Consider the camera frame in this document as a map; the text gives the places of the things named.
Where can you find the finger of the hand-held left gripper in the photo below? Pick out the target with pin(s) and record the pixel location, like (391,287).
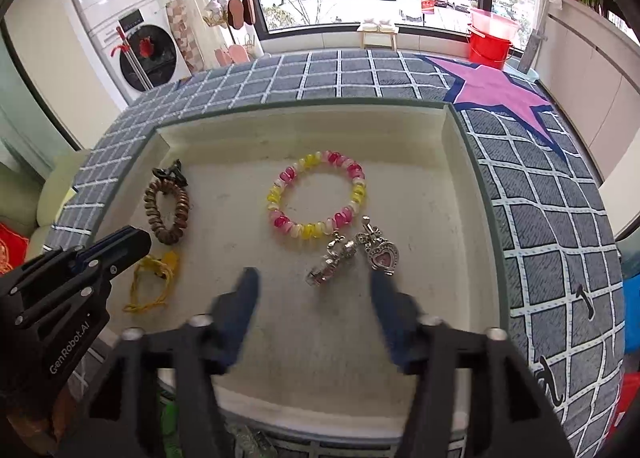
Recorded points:
(100,275)
(107,244)

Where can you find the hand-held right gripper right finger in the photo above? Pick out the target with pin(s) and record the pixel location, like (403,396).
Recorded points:
(395,319)

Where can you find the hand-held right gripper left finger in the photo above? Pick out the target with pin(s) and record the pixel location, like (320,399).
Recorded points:
(240,309)

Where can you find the silver heart charm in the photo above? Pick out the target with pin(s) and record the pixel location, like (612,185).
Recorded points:
(379,255)

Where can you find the green white jewelry tray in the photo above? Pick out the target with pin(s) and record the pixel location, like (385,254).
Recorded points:
(300,338)

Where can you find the silver bead charm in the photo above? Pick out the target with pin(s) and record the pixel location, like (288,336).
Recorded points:
(327,265)

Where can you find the black hair clip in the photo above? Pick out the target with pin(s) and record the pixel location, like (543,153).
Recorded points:
(172,172)

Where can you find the beige sofa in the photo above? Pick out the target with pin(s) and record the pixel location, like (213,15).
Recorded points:
(55,188)

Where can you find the red embroidered cushion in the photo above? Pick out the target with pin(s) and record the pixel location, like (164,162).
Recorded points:
(11,248)

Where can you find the green plastic bangle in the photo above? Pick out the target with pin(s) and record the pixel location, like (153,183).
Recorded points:
(170,413)

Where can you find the clear hair clip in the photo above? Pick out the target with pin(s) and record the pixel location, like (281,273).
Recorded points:
(252,443)

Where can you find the grey-green curtain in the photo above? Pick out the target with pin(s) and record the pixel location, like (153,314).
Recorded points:
(25,128)

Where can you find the red mop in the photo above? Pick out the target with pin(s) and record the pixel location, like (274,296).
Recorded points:
(135,66)

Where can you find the checked blue-grey tablecloth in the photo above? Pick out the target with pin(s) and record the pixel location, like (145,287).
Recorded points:
(540,188)

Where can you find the white washing machine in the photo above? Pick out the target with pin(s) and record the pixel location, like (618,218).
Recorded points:
(107,36)

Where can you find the checked patterned board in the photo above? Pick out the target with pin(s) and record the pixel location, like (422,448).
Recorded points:
(182,33)

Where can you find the pink slippers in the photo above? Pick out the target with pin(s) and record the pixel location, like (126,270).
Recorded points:
(232,56)

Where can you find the white plush slippers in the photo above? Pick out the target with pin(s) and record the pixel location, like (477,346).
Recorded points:
(215,11)

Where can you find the brown slipper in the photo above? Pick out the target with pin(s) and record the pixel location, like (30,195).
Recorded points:
(236,13)
(250,8)

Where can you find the red plastic bucket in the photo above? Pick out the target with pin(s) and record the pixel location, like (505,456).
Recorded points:
(487,51)

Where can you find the small wooden stool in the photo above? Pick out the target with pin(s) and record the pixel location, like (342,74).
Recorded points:
(377,36)

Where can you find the white shoes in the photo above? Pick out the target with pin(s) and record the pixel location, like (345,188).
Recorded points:
(377,23)

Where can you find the pink plastic basin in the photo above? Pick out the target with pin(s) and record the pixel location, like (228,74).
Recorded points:
(495,21)

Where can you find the white cabinet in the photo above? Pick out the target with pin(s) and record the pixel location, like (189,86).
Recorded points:
(585,68)

